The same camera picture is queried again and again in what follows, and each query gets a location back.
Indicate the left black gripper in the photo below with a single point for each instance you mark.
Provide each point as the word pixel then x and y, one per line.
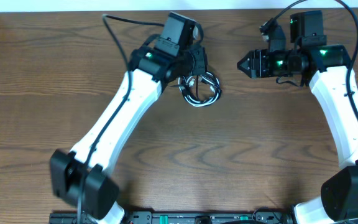
pixel 199 58

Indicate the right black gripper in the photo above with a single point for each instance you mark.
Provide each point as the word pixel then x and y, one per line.
pixel 258 67

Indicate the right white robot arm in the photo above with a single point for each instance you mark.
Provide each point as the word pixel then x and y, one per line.
pixel 326 70

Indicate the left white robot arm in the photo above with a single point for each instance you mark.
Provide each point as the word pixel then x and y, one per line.
pixel 82 177

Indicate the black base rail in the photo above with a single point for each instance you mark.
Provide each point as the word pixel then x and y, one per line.
pixel 142 217

